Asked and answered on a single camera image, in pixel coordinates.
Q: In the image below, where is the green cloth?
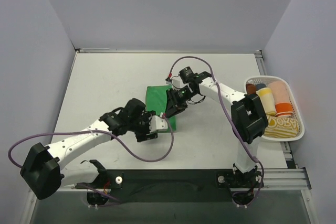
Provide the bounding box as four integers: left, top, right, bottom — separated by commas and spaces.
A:
145, 85, 171, 132

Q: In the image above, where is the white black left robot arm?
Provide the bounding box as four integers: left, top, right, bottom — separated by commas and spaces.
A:
20, 98, 168, 200

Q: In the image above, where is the blue rolled towel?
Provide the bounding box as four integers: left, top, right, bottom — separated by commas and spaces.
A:
256, 83, 267, 91

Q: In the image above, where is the brown rolled towel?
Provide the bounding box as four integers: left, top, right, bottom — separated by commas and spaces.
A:
245, 83, 257, 94

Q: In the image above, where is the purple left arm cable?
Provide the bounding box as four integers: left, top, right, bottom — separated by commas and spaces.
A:
7, 112, 175, 205

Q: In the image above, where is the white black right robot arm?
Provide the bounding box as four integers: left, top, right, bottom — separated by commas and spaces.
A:
165, 69, 268, 187

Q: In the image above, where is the black base mat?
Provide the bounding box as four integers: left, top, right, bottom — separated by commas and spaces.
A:
76, 169, 263, 204

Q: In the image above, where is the yellow cream towel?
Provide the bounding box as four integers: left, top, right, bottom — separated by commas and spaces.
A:
256, 87, 276, 116

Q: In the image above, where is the yellow white patterned rolled towel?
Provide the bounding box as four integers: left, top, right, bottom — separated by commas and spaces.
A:
264, 115, 299, 138

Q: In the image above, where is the aluminium front frame rail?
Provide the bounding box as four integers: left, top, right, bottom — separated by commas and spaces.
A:
28, 167, 312, 193

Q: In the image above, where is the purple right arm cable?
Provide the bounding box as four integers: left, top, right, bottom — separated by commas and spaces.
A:
165, 56, 265, 207

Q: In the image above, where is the peach orange rolled towel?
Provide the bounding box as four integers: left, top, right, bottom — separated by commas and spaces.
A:
268, 81, 293, 117

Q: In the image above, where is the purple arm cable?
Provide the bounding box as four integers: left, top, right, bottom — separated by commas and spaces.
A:
165, 56, 265, 207
7, 112, 175, 205

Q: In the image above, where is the white perforated plastic basket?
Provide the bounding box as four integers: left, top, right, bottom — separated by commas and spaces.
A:
245, 76, 305, 142

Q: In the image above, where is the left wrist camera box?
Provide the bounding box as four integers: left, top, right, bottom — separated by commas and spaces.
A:
149, 113, 169, 133

